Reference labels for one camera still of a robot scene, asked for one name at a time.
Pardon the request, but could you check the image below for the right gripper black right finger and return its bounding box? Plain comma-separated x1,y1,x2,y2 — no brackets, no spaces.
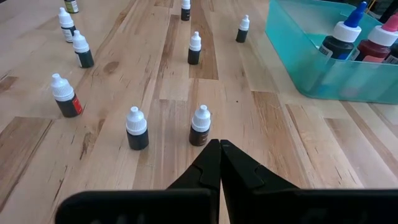
220,139,300,224

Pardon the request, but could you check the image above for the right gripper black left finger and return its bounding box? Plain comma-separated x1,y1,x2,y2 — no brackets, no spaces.
167,138,222,191

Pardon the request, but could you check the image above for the small brown food coloring bottle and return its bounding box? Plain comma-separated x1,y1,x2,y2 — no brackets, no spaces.
188,105,212,147

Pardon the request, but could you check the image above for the small black food coloring bottle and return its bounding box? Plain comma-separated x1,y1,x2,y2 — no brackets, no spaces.
187,30,202,65
180,0,192,22
126,106,149,151
235,14,251,44

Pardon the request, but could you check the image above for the small red food coloring bottle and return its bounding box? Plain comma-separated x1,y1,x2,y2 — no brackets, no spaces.
50,73,84,118

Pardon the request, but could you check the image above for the small blue food coloring bottle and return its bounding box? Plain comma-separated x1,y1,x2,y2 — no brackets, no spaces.
72,29,95,69

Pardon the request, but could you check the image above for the large blue-tip food coloring bottle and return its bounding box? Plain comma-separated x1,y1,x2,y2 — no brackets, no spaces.
317,1,368,63

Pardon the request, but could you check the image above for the large black-tip food coloring bottle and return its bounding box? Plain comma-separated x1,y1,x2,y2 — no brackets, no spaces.
382,42,398,65

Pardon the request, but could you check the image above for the large red-tip food coloring bottle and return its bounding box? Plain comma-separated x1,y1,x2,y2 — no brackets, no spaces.
350,12,398,64

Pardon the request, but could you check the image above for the small purple food coloring bottle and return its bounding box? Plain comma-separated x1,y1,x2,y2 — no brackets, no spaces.
58,7,77,44

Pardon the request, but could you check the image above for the teal translucent plastic bin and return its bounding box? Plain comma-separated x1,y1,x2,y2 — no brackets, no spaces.
264,0,398,105

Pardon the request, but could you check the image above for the black metal table frame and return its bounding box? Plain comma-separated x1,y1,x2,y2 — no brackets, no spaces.
374,0,398,25

